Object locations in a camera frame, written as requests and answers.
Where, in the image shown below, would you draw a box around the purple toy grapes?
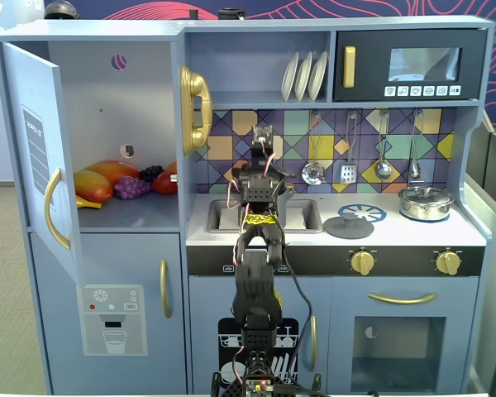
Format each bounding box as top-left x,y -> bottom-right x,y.
113,175 -> 153,201

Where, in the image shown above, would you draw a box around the curved gold cabinet door handle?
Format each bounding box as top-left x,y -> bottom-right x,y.
44,167 -> 72,251

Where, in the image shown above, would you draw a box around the large orange red mango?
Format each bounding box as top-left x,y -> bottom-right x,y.
84,160 -> 141,187

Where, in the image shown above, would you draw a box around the red toy apple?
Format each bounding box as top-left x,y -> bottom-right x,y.
151,170 -> 179,195

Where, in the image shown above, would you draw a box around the steel pot with lid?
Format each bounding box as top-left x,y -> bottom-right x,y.
398,185 -> 455,221

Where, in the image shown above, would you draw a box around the slotted metal spatula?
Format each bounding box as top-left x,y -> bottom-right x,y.
340,111 -> 359,184

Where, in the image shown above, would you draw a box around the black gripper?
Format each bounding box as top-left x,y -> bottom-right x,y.
250,123 -> 297,181

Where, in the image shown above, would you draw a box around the gold microwave handle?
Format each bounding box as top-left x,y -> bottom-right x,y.
341,45 -> 356,88

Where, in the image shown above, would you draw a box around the gold oven handle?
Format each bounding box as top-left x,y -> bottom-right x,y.
367,291 -> 438,306

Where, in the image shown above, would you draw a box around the gold toy telephone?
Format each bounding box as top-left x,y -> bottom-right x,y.
179,65 -> 213,156

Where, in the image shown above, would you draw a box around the white toy plate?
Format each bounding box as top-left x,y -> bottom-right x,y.
280,51 -> 301,103
293,51 -> 314,103
308,50 -> 329,102

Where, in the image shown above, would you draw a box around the metal ladle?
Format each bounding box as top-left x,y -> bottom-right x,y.
374,110 -> 393,180

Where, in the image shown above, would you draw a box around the black round object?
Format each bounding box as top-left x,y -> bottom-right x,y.
217,7 -> 246,21

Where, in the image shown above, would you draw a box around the small yellow red mango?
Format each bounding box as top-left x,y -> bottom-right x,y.
73,170 -> 115,203

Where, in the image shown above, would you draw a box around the thick black cable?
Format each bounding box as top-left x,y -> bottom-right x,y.
279,243 -> 315,390

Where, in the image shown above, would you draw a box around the blue shopping list cabinet door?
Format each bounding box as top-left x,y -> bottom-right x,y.
0,41 -> 86,286

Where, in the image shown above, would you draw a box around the gray sink basin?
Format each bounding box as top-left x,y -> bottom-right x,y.
206,198 -> 324,235

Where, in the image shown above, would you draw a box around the dark toy grapes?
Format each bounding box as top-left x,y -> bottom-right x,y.
138,165 -> 165,184

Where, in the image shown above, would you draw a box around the gold dishwasher door handle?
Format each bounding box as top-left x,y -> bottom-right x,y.
309,316 -> 317,372

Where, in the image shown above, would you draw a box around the blue wooden toy kitchen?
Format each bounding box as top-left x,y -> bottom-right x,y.
0,15 -> 496,396

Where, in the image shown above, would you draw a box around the gold stove knob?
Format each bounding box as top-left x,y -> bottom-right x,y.
435,250 -> 462,277
350,249 -> 376,276

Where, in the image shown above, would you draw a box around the metal skimmer spoon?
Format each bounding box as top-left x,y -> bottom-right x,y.
301,111 -> 326,185

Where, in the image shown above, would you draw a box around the gold fridge door handle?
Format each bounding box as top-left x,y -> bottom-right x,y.
160,258 -> 173,319

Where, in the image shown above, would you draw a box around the gray pot lid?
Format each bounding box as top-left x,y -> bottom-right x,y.
322,206 -> 375,240

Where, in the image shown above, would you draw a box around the black toy microwave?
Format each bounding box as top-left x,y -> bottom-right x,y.
333,28 -> 489,103

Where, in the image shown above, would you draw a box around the yellow toy banana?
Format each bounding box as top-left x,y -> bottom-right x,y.
74,194 -> 103,210

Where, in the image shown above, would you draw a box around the dark helmet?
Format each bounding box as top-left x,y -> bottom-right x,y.
44,0 -> 80,21

